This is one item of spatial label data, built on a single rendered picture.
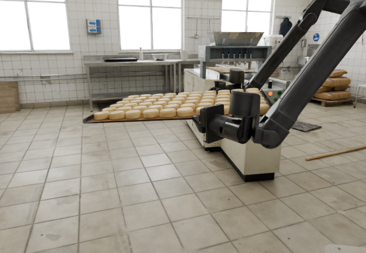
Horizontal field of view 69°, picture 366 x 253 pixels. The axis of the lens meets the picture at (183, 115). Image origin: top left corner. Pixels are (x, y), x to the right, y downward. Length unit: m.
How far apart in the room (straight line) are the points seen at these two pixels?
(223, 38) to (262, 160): 1.29
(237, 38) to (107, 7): 3.42
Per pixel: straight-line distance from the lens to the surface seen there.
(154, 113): 0.85
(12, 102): 5.72
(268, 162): 2.50
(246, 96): 0.65
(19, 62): 5.86
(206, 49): 2.78
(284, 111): 0.67
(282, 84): 2.36
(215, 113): 0.73
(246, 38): 2.97
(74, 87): 5.80
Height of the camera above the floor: 1.20
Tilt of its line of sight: 15 degrees down
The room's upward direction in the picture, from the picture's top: straight up
